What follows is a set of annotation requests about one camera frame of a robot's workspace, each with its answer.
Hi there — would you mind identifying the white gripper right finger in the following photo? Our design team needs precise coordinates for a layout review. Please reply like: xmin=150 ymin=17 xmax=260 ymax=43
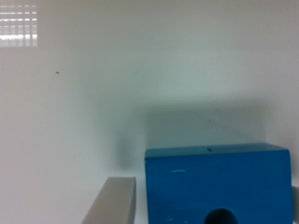
xmin=292 ymin=186 xmax=299 ymax=224

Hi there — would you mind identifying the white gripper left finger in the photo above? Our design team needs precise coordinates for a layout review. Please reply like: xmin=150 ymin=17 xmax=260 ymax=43
xmin=81 ymin=177 xmax=136 ymax=224

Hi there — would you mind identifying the blue block with hole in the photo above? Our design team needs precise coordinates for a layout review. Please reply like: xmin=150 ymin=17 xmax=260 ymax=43
xmin=145 ymin=144 xmax=293 ymax=224

